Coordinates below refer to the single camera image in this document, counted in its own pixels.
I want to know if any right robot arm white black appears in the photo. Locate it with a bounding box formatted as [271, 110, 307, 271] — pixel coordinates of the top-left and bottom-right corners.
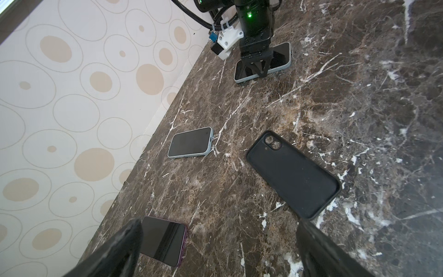
[173, 0, 291, 83]

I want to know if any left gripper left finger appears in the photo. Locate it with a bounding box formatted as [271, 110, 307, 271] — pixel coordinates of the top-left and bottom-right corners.
[65, 219, 143, 277]

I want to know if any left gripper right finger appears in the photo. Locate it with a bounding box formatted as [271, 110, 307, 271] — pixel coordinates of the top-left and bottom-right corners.
[296, 219, 373, 277]

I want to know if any black phone blue edge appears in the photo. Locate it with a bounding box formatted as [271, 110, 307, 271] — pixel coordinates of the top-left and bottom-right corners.
[168, 127, 212, 157]

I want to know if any black phone case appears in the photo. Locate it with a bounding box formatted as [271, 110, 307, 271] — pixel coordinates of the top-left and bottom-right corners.
[246, 130, 342, 220]

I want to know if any light blue case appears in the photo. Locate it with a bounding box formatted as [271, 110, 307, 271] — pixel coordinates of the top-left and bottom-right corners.
[233, 41, 293, 84]
[167, 126, 215, 159]

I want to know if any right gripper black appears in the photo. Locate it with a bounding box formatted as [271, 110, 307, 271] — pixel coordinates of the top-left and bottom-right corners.
[239, 29, 273, 77]

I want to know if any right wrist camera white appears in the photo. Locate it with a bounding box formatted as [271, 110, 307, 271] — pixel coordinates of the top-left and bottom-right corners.
[210, 25, 244, 61]

